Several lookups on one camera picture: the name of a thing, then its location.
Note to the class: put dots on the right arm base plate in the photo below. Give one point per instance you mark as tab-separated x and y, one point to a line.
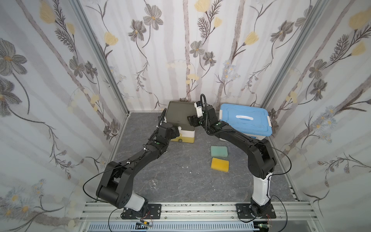
251	211

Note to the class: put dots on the olive three-drawer cabinet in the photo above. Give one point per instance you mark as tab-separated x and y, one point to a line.
177	113

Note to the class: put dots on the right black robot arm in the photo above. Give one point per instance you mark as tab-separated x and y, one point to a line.
261	159

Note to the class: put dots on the green sponge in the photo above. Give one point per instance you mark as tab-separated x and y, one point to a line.
219	151

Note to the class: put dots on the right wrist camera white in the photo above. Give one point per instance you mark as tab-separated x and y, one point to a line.
199	106

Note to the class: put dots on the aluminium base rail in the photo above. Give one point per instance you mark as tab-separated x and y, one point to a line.
290	216

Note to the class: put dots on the white slotted cable duct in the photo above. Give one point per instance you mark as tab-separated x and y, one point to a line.
195	226

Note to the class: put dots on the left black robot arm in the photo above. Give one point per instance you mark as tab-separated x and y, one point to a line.
116	184

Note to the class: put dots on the yellow sponge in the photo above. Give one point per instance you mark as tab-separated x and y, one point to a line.
220	165

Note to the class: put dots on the blue lidded storage box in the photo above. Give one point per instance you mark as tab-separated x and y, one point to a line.
252	121

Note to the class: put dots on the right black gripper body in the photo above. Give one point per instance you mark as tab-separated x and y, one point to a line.
193	120

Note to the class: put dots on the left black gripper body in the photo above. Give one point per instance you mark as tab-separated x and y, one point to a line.
173	132

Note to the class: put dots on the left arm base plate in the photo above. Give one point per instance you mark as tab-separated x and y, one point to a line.
148	211

